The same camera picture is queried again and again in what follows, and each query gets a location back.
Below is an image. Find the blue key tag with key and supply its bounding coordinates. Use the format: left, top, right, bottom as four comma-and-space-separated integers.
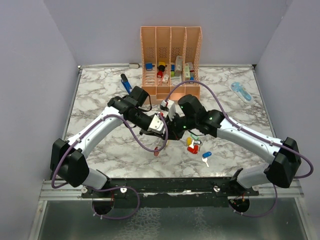
202, 151, 212, 168

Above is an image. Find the peach desk organizer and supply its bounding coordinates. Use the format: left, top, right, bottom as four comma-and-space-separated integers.
140, 26, 202, 105

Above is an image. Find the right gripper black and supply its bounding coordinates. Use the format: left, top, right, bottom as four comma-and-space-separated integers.
162, 111, 197, 141

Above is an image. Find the yellow key tag with key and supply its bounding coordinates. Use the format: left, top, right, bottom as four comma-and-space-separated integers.
186, 137, 193, 146

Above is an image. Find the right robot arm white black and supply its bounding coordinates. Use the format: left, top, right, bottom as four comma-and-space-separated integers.
160, 94, 302, 196

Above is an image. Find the white plug on rail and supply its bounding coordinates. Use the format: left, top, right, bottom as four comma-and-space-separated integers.
128, 63, 140, 69

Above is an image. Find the blue cube in organizer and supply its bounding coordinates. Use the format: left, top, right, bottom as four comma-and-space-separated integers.
145, 62, 155, 71

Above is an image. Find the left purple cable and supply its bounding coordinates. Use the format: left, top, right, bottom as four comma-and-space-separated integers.
51, 112, 170, 220

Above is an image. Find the purple cable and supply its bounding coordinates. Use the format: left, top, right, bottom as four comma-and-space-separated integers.
164, 80, 314, 218
51, 112, 170, 220

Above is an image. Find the black red stamp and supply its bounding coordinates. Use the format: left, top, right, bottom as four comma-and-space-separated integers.
157, 64, 166, 79

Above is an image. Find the aluminium frame rail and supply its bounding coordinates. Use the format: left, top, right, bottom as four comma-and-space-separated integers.
38, 180, 305, 201

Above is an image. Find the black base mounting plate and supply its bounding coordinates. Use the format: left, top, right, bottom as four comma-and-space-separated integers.
81, 177, 259, 209

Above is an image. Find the white red box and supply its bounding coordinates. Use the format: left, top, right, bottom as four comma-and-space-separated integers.
184, 62, 195, 81

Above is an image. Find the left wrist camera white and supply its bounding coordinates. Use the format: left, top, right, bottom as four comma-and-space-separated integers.
147, 112, 165, 134

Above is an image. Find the yellow block in organizer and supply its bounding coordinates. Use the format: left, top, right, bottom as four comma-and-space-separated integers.
158, 61, 166, 67

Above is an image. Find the metal key holder red handle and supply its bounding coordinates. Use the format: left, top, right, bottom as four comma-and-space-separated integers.
153, 139, 170, 157

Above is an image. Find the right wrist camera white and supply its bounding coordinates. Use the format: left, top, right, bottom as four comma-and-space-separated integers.
160, 99, 176, 122

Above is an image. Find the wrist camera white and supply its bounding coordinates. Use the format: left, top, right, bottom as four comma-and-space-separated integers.
147, 112, 165, 134
160, 99, 176, 122

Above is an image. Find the red key tag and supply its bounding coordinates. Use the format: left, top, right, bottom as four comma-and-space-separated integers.
187, 145, 199, 155

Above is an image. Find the packaged blue toothbrush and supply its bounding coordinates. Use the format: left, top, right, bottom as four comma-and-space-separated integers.
230, 82, 253, 104

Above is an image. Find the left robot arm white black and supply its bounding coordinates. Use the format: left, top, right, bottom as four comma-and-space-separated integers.
50, 86, 169, 198

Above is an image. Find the green key tag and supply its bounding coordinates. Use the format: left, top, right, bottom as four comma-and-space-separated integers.
190, 134, 199, 140

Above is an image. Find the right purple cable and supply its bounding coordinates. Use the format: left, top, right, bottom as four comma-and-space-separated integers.
164, 80, 314, 218

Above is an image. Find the tall grey box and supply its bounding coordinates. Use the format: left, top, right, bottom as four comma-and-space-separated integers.
174, 55, 183, 77

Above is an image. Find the blue black stapler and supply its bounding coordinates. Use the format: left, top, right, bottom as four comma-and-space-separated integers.
120, 73, 133, 94

